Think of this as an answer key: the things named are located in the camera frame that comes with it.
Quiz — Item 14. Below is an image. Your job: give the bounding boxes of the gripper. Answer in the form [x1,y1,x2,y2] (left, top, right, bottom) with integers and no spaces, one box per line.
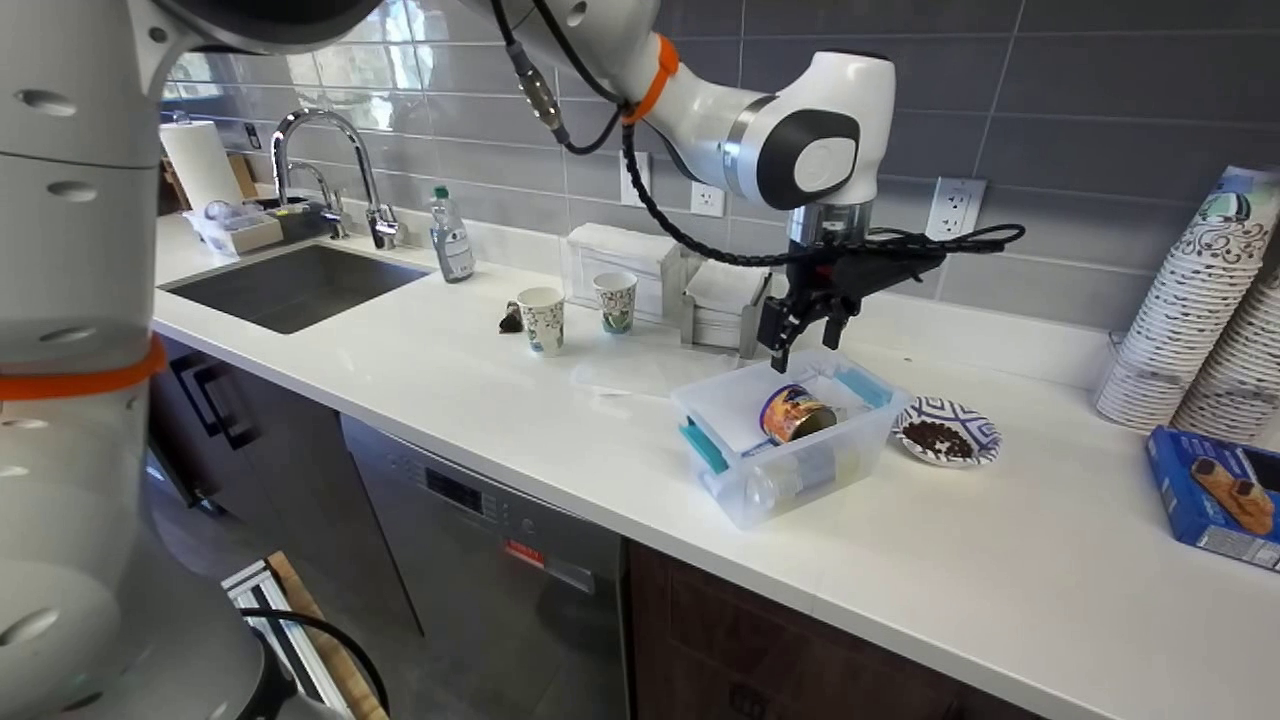
[756,243,865,374]

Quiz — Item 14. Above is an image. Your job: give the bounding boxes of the blue and gold can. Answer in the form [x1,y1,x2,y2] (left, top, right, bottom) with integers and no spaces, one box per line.
[759,384,840,445]

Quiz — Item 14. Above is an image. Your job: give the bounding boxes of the clear plastic container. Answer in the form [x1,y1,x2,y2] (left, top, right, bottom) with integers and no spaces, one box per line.
[671,349,912,530]

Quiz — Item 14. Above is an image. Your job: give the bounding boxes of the metal napkin holder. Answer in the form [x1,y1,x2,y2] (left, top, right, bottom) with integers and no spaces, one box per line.
[681,260,773,360]

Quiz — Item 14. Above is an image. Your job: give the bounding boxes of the clear plastic bottle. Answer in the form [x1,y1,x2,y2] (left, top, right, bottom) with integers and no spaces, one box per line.
[744,446,863,517]

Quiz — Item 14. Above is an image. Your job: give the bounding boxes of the heap of coffee beans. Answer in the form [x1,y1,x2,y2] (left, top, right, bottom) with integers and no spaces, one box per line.
[902,419,975,462]

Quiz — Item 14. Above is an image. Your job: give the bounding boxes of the patterned paper cup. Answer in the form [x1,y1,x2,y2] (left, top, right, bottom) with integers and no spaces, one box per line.
[516,286,567,358]
[592,270,639,336]

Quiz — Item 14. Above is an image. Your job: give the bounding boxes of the white napkin dispenser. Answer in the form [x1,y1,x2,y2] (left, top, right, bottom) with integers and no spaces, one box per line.
[559,221,683,324]

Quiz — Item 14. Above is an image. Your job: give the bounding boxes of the patterned paper plate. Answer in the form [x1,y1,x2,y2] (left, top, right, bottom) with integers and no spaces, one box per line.
[892,396,1004,469]

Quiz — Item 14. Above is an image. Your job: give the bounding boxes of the brown wooden cabinet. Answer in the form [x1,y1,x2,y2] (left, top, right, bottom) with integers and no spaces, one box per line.
[627,540,1046,720]

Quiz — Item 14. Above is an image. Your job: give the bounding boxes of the dish soap bottle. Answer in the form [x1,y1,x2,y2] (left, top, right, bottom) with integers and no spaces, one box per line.
[429,185,477,285]

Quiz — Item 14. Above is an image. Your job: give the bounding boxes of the stack of paper cups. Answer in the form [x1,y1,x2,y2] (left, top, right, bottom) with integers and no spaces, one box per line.
[1171,264,1280,444]
[1094,164,1280,432]

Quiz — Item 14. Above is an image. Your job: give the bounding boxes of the steel dishwasher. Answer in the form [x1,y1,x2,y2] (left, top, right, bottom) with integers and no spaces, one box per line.
[339,414,632,720]

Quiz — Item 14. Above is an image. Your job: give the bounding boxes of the blue snack box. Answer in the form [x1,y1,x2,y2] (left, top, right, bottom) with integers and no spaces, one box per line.
[1146,425,1280,574]

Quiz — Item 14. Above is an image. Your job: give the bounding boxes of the chrome tap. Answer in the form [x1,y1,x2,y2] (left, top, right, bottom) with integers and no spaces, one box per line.
[271,107,402,252]

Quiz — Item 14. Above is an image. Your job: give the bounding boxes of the steel sink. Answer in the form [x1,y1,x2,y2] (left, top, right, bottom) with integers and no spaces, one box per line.
[159,242,437,337]

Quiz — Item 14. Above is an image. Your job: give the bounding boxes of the dark cabinet door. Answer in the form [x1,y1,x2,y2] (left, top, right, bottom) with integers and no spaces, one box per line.
[148,334,423,638]

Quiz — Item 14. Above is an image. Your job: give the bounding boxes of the clear tray with sponges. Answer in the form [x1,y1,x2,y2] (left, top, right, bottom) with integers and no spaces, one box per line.
[184,199,285,259]

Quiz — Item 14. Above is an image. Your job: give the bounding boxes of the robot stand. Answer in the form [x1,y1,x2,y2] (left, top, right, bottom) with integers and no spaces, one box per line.
[221,549,389,720]

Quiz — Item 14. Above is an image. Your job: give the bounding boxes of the paper towel roll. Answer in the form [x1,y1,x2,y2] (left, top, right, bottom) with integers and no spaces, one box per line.
[159,121,245,214]

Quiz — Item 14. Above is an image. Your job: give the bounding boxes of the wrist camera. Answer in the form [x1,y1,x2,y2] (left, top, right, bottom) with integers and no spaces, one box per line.
[838,246,947,297]

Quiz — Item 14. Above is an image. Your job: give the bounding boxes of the white switch plate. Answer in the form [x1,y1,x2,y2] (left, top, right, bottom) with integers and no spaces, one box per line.
[619,149,652,209]

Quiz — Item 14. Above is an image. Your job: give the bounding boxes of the black cable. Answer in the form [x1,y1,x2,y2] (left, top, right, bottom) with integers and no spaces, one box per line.
[238,606,392,717]

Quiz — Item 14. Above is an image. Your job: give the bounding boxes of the black cabinet handle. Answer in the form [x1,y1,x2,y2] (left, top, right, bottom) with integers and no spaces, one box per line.
[168,351,263,452]

